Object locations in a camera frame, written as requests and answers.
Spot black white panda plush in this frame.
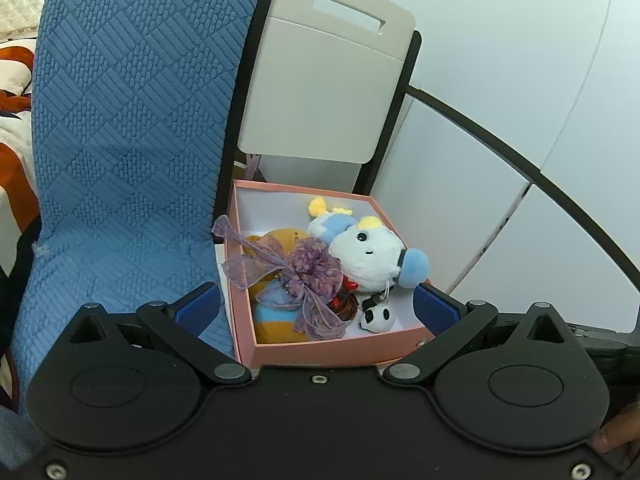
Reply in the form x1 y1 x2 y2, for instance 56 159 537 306
359 292 396 334

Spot brown bear plush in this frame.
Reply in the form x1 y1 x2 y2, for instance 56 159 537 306
247 228 309 344

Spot white blue duck plush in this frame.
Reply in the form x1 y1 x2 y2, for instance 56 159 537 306
307 196 430 294

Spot red black rooster figurine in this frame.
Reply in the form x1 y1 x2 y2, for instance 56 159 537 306
328 275 359 322

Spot purple floral bow scrunchie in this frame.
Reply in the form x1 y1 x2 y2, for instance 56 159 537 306
213 216 347 340

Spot pink cardboard box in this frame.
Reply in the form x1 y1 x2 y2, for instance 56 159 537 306
220 180 433 370

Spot striped fleece blanket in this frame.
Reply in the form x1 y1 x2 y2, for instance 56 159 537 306
1 39 41 412

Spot blue textured chair cushion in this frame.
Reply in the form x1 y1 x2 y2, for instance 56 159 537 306
11 0 257 387

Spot black curved frame tube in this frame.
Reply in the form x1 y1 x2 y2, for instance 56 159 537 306
404 84 640 286

